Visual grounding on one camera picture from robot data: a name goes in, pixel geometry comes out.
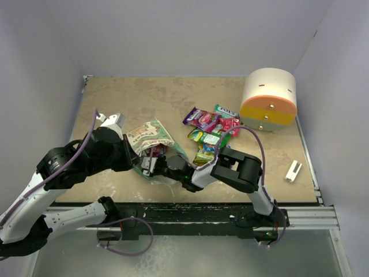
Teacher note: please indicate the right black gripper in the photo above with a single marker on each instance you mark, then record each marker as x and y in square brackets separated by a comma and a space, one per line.
[155, 172]

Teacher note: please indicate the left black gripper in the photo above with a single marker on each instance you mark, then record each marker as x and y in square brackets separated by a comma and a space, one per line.
[131, 158]

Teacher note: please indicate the green paper gift bag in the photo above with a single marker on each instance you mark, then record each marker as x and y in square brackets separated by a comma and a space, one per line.
[149, 134]

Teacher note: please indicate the pink candy packet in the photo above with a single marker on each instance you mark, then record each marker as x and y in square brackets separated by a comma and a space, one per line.
[225, 124]

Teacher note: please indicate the teal mint candy packet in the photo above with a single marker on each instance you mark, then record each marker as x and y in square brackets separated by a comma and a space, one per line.
[225, 113]

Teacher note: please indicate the green yellow candy packet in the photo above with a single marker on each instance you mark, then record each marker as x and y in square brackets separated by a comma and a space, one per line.
[203, 157]

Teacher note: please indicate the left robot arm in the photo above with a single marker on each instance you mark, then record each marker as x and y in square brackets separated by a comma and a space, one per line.
[26, 228]

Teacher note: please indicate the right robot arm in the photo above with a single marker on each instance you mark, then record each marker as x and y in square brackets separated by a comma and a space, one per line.
[240, 171]

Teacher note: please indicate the round mini drawer cabinet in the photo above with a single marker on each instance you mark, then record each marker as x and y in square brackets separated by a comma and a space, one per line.
[269, 100]

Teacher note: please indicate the small white plastic block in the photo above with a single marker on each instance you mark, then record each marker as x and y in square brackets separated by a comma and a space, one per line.
[293, 171]

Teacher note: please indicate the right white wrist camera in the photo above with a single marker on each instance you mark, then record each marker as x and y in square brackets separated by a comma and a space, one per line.
[148, 165]

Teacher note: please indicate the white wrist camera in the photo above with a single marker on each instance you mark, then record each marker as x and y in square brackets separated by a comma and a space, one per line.
[117, 119]
[148, 165]

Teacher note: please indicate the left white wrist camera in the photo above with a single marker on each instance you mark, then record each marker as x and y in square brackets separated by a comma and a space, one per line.
[117, 119]

